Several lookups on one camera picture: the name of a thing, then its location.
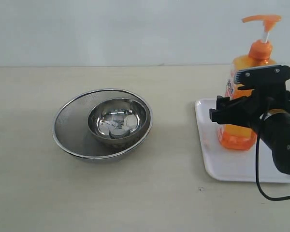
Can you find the small shiny steel bowl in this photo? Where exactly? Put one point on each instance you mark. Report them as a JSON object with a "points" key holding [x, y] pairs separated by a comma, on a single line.
{"points": [[119, 122]]}

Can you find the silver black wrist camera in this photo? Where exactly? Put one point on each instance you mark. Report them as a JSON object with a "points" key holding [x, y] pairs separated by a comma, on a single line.
{"points": [[267, 75]]}

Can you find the large steel mesh strainer bowl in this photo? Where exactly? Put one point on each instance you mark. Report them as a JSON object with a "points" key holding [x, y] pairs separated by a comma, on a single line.
{"points": [[71, 133]]}

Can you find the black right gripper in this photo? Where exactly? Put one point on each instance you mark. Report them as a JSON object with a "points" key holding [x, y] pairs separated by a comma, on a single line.
{"points": [[264, 110]]}

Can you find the white rectangular plastic tray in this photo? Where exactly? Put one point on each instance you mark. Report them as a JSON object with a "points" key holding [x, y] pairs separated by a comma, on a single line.
{"points": [[232, 165]]}

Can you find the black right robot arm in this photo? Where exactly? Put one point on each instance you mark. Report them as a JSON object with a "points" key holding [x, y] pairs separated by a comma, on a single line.
{"points": [[280, 147]]}

